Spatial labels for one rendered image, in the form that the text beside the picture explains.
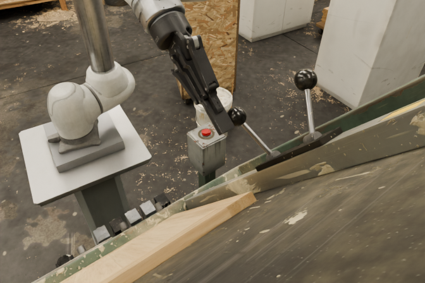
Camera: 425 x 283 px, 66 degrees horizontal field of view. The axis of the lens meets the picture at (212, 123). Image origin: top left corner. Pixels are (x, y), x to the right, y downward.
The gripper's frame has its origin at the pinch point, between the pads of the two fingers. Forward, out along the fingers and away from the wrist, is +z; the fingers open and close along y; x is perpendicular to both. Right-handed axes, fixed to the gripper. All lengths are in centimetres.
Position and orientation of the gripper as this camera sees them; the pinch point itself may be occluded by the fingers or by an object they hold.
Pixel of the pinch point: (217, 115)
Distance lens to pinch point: 59.7
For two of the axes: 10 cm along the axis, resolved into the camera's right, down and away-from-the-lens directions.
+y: 3.4, -3.2, -8.8
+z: 4.8, 8.7, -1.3
